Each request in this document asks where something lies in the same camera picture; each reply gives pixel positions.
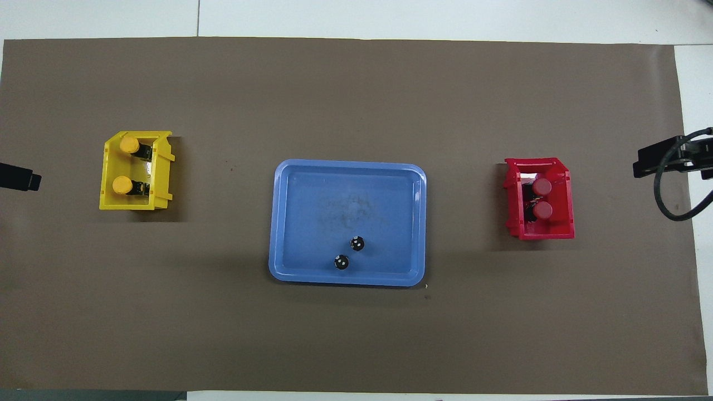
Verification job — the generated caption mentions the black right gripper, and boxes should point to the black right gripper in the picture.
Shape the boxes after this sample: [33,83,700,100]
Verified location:
[633,135,713,180]

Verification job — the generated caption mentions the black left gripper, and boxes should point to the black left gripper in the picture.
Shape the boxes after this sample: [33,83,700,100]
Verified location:
[0,162,42,192]

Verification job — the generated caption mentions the yellow push button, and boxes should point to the yellow push button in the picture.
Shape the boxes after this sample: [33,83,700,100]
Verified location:
[112,175,152,197]
[119,136,154,163]

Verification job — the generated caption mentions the red push button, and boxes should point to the red push button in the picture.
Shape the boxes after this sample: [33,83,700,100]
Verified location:
[524,200,554,222]
[522,177,553,197]

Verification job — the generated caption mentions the blue plastic tray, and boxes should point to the blue plastic tray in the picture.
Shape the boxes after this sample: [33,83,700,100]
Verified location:
[268,159,428,287]

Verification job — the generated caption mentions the red plastic bin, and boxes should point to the red plastic bin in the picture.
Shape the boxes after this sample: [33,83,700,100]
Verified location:
[504,158,575,241]

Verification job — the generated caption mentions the yellow plastic bin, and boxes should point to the yellow plastic bin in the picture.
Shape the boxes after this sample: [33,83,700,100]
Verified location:
[99,131,175,211]

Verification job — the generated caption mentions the brown paper table mat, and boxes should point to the brown paper table mat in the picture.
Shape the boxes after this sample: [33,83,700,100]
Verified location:
[0,37,708,393]

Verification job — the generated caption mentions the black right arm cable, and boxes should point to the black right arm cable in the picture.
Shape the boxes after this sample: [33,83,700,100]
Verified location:
[653,127,713,222]

